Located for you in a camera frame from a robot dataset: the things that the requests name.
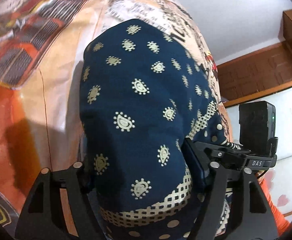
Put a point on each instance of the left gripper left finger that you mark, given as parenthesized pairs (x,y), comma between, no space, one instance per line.
(42,215)

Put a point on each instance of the printed bed cover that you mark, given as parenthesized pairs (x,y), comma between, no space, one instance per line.
(41,51)

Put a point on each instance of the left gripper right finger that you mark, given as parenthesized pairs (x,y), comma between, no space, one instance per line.
(234,205)

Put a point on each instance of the wooden wardrobe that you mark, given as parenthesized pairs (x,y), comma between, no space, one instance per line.
(261,73)

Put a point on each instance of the navy patterned garment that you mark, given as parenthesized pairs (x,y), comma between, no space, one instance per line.
(141,95)

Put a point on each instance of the black camera battery box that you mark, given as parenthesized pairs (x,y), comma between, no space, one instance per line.
(257,128)

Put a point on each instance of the orange sleeved forearm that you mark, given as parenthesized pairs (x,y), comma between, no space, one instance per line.
(281,223)

